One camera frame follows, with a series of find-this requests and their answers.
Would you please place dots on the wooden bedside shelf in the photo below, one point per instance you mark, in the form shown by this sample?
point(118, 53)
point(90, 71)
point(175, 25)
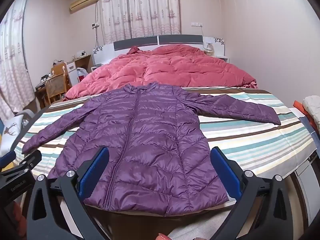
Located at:
point(83, 60)

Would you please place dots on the blue jeans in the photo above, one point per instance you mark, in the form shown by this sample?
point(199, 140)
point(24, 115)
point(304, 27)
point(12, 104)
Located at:
point(307, 127)

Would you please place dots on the striped bed sheet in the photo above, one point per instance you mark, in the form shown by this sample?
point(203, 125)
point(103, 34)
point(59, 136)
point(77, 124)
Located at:
point(250, 142)

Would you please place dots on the orange cloth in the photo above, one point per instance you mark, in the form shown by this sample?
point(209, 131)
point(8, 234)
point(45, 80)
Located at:
point(298, 106)

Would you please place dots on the patterned side curtain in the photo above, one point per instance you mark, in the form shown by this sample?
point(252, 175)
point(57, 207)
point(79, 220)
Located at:
point(12, 67)

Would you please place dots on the white plastic bag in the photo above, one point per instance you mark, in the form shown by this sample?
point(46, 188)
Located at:
point(82, 74)

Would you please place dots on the white wall socket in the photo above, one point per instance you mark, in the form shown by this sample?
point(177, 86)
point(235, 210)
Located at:
point(197, 24)

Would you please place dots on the deer print pillow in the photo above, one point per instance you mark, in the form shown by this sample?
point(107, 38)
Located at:
point(10, 130)

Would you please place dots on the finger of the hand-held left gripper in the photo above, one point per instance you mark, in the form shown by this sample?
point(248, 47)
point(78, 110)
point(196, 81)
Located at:
point(7, 158)
point(31, 161)

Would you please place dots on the red duvet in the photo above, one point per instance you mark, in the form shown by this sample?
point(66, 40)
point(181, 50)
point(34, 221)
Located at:
point(175, 67)

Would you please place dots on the white cabinet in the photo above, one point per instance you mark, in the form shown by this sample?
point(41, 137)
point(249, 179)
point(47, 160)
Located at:
point(71, 71)

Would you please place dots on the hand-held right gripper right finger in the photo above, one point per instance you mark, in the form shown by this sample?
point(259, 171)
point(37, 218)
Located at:
point(225, 173)

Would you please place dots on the wall air conditioner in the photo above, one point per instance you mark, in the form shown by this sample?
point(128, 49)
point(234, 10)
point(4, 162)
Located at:
point(83, 2)

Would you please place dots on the patterned window curtain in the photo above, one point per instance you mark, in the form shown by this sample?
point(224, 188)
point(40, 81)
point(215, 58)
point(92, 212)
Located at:
point(140, 7)

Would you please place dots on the white and grey headboard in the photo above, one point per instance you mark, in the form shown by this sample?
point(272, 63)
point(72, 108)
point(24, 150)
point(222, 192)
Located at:
point(140, 43)

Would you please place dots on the bedside lamp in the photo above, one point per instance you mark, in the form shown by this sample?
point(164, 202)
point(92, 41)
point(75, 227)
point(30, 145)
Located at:
point(209, 48)

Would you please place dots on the purple down jacket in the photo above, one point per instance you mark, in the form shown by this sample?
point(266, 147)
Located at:
point(155, 142)

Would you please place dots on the wooden cane-back chair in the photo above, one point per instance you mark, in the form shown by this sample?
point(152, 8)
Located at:
point(56, 86)

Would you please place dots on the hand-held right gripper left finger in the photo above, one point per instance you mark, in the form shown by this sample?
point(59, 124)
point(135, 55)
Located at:
point(95, 171)

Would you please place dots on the white quilted garment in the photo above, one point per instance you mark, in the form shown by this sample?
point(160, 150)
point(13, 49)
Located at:
point(312, 110)

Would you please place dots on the person's right hand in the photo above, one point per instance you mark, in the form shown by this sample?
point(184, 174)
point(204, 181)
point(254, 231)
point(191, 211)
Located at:
point(163, 237)

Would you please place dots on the wooden desk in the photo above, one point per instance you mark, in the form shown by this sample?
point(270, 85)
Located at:
point(40, 93)

